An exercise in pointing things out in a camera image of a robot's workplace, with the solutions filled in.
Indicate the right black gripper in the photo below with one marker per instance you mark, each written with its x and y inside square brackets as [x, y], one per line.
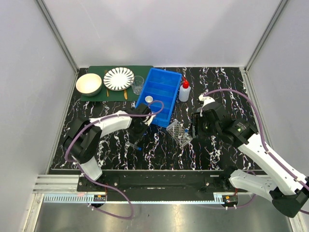
[197, 120]

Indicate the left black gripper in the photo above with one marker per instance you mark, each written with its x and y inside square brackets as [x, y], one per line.
[136, 135]

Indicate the clear tube rack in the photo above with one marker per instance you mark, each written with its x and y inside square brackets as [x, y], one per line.
[176, 130]

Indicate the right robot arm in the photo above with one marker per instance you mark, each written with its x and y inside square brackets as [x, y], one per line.
[287, 189]

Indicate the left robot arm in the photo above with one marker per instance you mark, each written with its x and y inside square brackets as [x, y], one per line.
[82, 140]

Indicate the small white crucible cup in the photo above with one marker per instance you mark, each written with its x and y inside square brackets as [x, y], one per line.
[149, 99]

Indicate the squeeze bottle red cap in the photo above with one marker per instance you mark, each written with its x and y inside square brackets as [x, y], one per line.
[184, 91]

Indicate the clear drinking glass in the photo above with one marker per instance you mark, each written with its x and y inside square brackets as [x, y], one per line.
[137, 85]

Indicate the green placemat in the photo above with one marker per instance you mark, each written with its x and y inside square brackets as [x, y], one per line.
[115, 95]

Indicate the blue compartment bin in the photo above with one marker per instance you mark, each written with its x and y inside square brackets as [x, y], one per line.
[162, 86]

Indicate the gold fork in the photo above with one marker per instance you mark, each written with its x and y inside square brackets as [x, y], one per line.
[107, 92]

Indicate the striped white plate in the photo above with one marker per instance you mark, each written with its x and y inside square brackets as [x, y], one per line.
[118, 79]

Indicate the white ceramic bowl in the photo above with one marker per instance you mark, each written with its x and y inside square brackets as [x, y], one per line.
[89, 84]

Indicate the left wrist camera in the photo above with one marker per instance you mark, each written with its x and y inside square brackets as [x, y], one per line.
[148, 120]

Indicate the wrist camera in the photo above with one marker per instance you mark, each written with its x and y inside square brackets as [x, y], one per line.
[148, 120]
[204, 100]

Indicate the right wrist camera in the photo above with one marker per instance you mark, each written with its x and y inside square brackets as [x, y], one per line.
[204, 100]

